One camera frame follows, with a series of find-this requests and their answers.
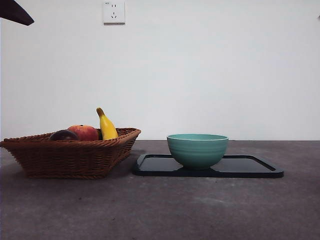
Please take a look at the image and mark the red orange peach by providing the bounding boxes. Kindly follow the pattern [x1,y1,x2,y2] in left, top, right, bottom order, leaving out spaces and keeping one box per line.
[67,124,100,142]

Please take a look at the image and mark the dark rectangular tray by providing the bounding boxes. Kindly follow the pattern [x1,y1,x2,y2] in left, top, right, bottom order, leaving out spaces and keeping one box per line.
[131,153,285,179]

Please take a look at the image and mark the teal ribbed bowl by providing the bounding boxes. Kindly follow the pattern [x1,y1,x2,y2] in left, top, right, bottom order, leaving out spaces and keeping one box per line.
[166,133,229,171]

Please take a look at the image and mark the white wall socket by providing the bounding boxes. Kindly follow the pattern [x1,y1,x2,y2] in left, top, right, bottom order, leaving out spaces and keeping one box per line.
[103,0,126,26]

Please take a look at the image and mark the dark purple plum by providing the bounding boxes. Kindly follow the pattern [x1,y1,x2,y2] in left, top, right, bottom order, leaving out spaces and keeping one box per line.
[48,129,80,141]

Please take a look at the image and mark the brown wicker basket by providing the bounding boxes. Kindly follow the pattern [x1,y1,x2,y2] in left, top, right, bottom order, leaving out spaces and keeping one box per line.
[0,127,142,180]

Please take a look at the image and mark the yellow banana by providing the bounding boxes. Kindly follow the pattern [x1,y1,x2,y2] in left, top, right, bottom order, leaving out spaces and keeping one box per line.
[96,107,119,141]

